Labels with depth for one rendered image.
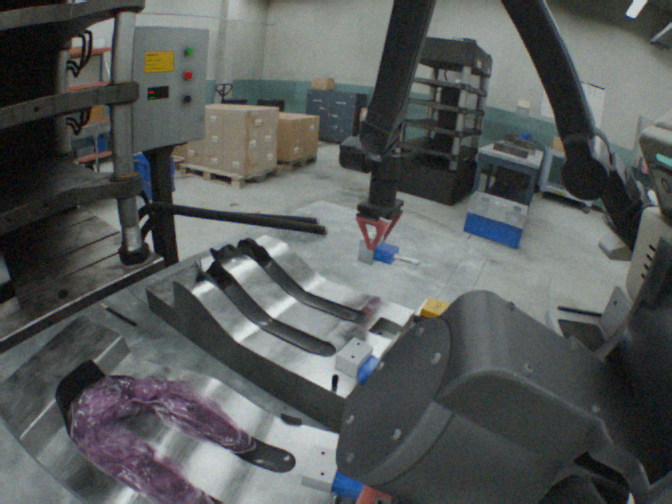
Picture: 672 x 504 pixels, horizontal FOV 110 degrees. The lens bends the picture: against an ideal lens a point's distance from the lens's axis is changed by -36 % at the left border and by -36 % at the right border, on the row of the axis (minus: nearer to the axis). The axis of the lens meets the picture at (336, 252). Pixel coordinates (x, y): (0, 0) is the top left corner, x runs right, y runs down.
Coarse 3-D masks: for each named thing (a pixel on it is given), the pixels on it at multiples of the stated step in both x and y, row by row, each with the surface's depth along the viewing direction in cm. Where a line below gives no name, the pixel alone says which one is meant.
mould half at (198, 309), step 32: (288, 256) 76; (160, 288) 70; (192, 288) 59; (256, 288) 66; (320, 288) 73; (192, 320) 62; (224, 320) 58; (288, 320) 62; (320, 320) 63; (224, 352) 60; (256, 352) 54; (288, 352) 55; (384, 352) 57; (256, 384) 58; (288, 384) 53; (320, 384) 49; (352, 384) 49; (320, 416) 51
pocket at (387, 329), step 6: (384, 318) 64; (378, 324) 65; (384, 324) 65; (390, 324) 64; (396, 324) 63; (372, 330) 63; (378, 330) 65; (384, 330) 65; (390, 330) 64; (396, 330) 64; (384, 336) 64; (390, 336) 64; (396, 336) 62
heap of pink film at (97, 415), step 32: (96, 384) 41; (128, 384) 42; (160, 384) 40; (96, 416) 35; (160, 416) 38; (192, 416) 38; (224, 416) 41; (96, 448) 31; (128, 448) 32; (224, 448) 38; (128, 480) 28; (160, 480) 30
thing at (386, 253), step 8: (360, 240) 77; (360, 248) 78; (376, 248) 76; (384, 248) 76; (392, 248) 77; (360, 256) 78; (368, 256) 77; (376, 256) 77; (384, 256) 76; (392, 256) 75; (400, 256) 76; (368, 264) 78; (416, 264) 74
